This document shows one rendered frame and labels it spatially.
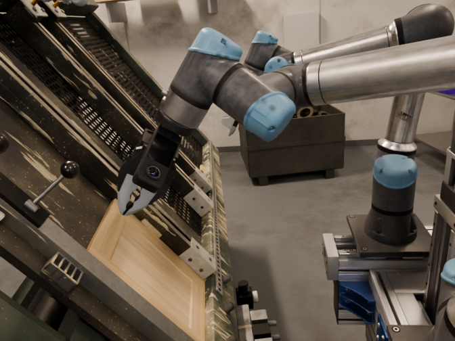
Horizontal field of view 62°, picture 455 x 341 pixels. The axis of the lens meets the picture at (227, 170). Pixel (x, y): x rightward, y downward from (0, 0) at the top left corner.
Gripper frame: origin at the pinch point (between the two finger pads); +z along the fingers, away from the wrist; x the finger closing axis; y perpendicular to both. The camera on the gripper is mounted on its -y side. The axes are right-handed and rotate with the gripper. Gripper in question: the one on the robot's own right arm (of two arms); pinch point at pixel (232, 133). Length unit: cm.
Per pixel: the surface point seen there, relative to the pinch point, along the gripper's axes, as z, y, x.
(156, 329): 29, -1, 65
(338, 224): 88, -116, -158
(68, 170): 1, 29, 62
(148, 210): 23.7, 14.6, 30.2
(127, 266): 27, 12, 53
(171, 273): 35, 1, 40
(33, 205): 9, 32, 67
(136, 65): 20, 73, -114
